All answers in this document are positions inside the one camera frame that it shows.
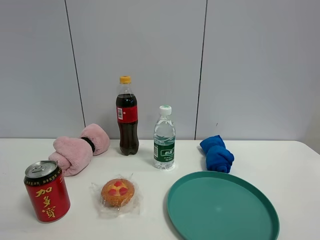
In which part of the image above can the pink fluffy towel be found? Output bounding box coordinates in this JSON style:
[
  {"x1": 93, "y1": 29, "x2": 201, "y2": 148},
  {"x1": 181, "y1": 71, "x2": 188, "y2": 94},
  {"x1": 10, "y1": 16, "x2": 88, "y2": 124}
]
[{"x1": 48, "y1": 123, "x2": 110, "y2": 177}]

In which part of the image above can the water bottle green label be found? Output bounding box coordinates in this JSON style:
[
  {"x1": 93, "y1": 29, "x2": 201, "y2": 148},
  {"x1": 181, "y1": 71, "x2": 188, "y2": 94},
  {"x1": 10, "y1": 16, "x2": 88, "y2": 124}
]
[{"x1": 153, "y1": 105, "x2": 176, "y2": 170}]

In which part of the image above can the cola bottle yellow cap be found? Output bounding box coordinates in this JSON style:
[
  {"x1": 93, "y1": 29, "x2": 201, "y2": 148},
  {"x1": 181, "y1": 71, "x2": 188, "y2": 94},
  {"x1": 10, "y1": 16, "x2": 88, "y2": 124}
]
[{"x1": 116, "y1": 75, "x2": 139, "y2": 156}]

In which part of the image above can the blue rolled towel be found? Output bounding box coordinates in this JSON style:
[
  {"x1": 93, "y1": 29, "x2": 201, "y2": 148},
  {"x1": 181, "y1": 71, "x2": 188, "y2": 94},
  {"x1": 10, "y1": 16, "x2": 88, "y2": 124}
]
[{"x1": 199, "y1": 135, "x2": 235, "y2": 174}]

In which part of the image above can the wrapped fruit muffin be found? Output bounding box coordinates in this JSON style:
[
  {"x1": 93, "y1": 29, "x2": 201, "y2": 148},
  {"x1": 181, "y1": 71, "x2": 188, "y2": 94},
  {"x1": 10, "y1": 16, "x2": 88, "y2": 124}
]
[{"x1": 89, "y1": 174, "x2": 143, "y2": 219}]

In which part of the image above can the green round plastic tray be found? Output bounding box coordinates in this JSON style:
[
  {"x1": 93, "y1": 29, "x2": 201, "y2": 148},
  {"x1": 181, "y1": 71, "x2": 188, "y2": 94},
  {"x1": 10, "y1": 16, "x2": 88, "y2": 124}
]
[{"x1": 166, "y1": 171, "x2": 280, "y2": 240}]

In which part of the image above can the red herbal tea can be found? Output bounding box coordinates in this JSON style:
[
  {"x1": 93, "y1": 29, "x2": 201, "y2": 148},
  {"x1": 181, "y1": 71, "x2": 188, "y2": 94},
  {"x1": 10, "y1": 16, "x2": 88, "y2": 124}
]
[{"x1": 23, "y1": 160, "x2": 71, "y2": 223}]

